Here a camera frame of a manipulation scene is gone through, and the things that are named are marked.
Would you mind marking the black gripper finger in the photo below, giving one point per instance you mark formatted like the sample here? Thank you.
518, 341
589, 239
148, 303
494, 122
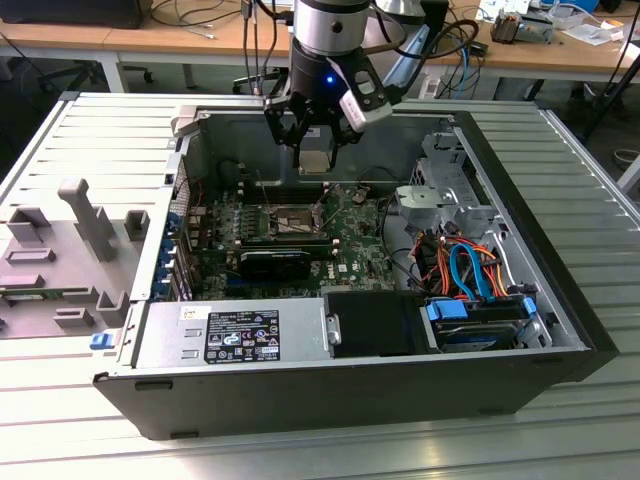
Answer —
345, 130
285, 120

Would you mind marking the silver CPU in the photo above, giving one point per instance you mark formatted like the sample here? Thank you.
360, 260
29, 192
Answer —
315, 162

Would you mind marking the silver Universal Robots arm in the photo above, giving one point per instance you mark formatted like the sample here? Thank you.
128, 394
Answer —
325, 25

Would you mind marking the CPU socket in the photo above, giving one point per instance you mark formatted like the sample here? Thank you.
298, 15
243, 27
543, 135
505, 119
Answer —
292, 222

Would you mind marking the CPU cooler heatsink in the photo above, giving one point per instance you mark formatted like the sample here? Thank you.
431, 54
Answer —
502, 27

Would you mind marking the green motherboard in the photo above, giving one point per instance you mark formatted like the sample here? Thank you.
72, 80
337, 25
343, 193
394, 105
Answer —
360, 250

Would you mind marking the green RAM stick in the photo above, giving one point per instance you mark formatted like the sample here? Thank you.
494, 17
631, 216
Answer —
285, 244
22, 298

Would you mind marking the black upright desk device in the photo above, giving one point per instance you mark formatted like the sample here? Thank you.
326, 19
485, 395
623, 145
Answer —
437, 12

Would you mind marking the long wooden desk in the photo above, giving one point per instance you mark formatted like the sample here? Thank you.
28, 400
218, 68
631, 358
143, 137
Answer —
165, 42

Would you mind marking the black plastic shroud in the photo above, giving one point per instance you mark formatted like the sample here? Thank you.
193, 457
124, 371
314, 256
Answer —
370, 325

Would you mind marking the hard disk in blue carrier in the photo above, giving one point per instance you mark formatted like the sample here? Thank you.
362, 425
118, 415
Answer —
447, 310

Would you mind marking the black office chair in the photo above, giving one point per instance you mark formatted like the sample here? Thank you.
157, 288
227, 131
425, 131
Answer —
75, 75

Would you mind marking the black box on desk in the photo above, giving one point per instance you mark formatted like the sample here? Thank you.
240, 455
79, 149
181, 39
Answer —
70, 12

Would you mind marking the grey power supply unit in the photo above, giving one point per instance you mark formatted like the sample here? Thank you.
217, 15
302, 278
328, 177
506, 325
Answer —
160, 340

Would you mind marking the grey parts rack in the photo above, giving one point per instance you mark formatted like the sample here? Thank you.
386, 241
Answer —
75, 280

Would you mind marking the white paper sheets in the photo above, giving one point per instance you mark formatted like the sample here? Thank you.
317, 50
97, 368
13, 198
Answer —
590, 31

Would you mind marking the black tripod stand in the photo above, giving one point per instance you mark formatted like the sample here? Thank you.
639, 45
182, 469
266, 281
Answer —
612, 92

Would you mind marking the black open PC case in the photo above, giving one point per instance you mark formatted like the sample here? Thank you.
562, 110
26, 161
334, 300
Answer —
325, 400

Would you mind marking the blue case latch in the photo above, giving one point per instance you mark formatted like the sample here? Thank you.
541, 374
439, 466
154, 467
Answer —
101, 341

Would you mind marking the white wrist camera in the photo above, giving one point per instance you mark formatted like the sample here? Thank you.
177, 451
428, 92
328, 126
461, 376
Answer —
367, 102

